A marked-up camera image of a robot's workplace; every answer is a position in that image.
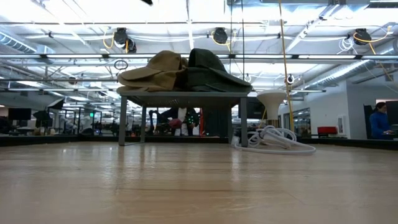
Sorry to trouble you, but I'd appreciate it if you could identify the grey perforated metal stand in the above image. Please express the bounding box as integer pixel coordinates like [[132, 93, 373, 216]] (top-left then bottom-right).
[[117, 91, 249, 147]]

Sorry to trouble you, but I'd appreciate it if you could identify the person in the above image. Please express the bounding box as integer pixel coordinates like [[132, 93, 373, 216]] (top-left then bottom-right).
[[369, 101, 394, 140], [166, 107, 200, 137]]

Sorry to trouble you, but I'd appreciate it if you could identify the black screen panel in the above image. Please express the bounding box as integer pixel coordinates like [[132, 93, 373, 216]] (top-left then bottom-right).
[[247, 96, 268, 121]]

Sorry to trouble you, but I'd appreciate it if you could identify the white mushroom-shaped stand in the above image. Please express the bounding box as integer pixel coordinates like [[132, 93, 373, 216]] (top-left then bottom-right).
[[256, 90, 289, 128]]

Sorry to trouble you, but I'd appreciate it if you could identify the black monitor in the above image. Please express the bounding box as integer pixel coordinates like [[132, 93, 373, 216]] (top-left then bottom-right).
[[385, 100, 398, 125], [363, 105, 374, 128], [7, 108, 32, 121]]

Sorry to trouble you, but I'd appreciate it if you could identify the red box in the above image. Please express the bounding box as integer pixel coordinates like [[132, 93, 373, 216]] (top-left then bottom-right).
[[317, 126, 338, 135]]

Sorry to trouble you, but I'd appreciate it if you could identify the black hanging cable loop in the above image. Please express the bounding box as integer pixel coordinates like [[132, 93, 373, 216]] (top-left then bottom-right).
[[113, 59, 129, 71]]

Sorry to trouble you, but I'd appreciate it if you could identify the yellow hanging cable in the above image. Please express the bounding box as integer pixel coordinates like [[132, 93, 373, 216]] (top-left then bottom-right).
[[277, 0, 295, 131]]

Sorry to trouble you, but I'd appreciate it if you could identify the white coiled cable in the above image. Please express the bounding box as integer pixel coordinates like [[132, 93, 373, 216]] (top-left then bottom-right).
[[231, 125, 317, 156]]

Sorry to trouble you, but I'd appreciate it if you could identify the white ceiling cable coil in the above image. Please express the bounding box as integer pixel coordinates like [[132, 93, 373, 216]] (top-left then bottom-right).
[[338, 37, 355, 55]]

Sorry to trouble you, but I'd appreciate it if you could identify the silver ventilation duct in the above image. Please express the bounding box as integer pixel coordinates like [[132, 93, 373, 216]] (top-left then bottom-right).
[[303, 58, 373, 90]]

